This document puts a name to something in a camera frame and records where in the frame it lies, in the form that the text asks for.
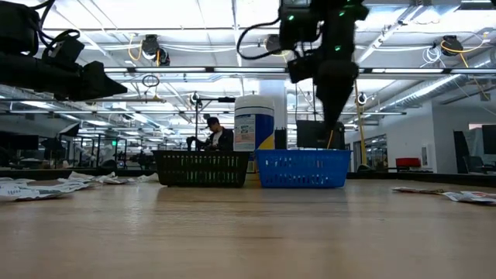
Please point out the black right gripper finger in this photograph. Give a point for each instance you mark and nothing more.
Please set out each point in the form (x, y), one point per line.
(332, 108)

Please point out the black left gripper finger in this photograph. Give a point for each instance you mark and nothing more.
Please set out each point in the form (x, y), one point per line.
(97, 96)
(100, 79)

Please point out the white disinfecting wipes canister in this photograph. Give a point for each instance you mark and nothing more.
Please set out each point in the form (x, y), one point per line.
(253, 116)

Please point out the white first aid packet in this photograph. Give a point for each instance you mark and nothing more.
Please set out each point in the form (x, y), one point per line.
(469, 197)
(15, 180)
(81, 176)

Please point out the white green striped packet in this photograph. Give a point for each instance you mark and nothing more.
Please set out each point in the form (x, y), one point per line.
(146, 178)
(110, 179)

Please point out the brown-edged packet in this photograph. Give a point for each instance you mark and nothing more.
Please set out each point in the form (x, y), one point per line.
(418, 190)

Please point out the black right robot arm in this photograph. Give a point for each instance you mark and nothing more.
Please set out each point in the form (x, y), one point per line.
(298, 27)

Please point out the small round ceiling reel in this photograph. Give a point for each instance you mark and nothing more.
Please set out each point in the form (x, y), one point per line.
(194, 98)
(361, 98)

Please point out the black monitor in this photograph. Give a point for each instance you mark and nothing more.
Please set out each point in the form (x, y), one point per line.
(19, 142)
(310, 135)
(489, 139)

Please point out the black partition panel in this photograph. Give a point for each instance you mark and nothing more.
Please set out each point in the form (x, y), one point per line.
(280, 139)

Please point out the blue plastic basket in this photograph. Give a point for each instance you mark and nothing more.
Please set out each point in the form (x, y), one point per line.
(302, 170)

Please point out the red box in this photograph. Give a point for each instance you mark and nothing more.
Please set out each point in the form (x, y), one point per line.
(408, 162)

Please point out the long ceiling light bar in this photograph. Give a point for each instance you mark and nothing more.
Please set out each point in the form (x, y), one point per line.
(193, 70)

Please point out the large white blue-print packet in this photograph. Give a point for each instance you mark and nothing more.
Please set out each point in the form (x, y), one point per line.
(35, 191)

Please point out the person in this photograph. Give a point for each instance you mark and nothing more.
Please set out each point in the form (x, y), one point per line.
(222, 141)

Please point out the black plastic basket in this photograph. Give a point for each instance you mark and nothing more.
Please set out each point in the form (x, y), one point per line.
(201, 170)

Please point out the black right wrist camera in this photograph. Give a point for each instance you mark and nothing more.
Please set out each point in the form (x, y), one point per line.
(304, 69)

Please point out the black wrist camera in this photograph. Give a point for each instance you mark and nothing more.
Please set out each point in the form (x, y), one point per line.
(304, 69)
(64, 54)

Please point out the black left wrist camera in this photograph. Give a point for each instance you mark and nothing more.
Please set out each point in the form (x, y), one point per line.
(64, 54)

